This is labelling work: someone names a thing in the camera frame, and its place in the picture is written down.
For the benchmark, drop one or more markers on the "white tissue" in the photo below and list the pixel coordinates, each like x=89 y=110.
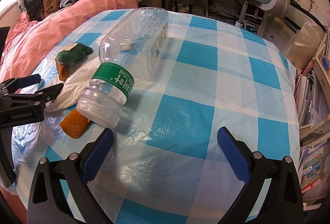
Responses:
x=74 y=85

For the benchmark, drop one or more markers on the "orange plush piece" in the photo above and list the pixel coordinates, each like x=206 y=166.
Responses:
x=73 y=124

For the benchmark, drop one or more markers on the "clear plastic bottle green label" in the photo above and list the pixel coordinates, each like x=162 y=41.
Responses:
x=129 y=33

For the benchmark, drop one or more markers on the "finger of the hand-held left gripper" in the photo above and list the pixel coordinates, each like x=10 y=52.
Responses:
x=31 y=79
x=51 y=92

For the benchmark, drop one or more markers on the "green and orange plush toy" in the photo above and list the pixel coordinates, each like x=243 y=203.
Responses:
x=74 y=52

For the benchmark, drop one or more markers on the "row of colourful books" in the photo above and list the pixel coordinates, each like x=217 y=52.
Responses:
x=312 y=172

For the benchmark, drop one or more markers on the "pink quilt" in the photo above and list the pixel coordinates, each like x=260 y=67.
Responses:
x=77 y=15

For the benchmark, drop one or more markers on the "white printer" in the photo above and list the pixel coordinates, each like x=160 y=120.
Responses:
x=273 y=30

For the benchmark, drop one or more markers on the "blue checkered tablecloth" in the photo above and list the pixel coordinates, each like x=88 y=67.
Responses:
x=196 y=64

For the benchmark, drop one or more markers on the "stack of papers and booklets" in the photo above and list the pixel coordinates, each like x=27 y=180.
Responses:
x=309 y=100

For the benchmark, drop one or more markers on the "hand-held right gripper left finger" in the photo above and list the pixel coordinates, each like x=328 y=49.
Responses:
x=99 y=154

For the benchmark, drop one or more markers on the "clear plastic bag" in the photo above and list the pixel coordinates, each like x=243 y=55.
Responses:
x=304 y=43

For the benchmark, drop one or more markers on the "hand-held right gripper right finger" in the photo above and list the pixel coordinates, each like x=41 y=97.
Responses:
x=232 y=154

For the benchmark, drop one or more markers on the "brown garment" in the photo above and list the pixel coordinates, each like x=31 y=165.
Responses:
x=50 y=6

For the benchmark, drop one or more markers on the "white book rack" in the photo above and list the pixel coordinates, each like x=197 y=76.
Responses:
x=317 y=65

